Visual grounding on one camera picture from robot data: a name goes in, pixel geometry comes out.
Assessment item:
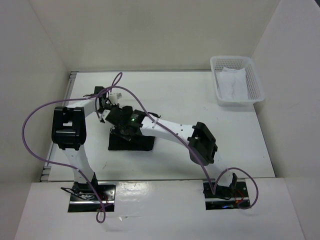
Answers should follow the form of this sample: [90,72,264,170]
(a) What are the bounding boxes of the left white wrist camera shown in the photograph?
[108,93,122,105]

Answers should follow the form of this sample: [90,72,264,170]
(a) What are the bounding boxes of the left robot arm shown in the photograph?
[51,86,107,200]

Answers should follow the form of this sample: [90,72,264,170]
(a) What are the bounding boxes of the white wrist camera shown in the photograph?
[108,93,122,105]
[99,109,110,124]

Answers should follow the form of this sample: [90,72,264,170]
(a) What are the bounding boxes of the white plastic lattice basket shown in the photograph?
[210,56,265,107]

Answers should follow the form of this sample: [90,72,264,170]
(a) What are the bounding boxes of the purple cable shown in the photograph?
[21,72,124,223]
[94,86,260,210]

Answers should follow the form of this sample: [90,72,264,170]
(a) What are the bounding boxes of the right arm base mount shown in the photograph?
[203,181,251,211]

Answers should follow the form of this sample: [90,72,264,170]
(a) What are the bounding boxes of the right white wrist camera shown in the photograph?
[99,109,110,124]

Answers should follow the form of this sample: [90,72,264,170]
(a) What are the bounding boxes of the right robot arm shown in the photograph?
[101,105,238,199]

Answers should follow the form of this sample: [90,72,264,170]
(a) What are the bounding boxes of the black pleated skirt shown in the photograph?
[107,111,162,152]

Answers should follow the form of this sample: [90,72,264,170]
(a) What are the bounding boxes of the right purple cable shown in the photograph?
[94,86,260,210]

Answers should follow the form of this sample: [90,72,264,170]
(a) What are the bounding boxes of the white folded cloth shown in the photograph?
[216,67,249,102]

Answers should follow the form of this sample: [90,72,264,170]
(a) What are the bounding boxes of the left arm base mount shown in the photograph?
[60,181,116,213]

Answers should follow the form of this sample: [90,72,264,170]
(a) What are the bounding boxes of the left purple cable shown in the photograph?
[21,72,124,223]

